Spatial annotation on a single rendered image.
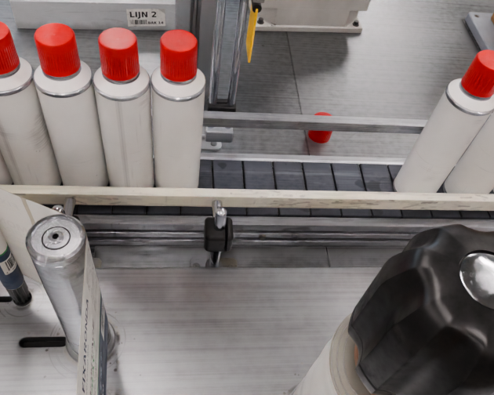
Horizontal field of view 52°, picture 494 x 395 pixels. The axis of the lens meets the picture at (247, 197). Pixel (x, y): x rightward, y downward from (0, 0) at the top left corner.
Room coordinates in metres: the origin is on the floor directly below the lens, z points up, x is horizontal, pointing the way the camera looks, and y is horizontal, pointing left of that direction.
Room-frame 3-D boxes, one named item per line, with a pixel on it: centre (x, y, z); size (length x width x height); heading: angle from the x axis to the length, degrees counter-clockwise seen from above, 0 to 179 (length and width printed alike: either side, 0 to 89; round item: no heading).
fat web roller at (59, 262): (0.16, 0.12, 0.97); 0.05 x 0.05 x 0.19
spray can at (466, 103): (0.43, -0.20, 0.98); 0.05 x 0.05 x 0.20
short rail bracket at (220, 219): (0.29, 0.02, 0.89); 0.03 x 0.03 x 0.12; 13
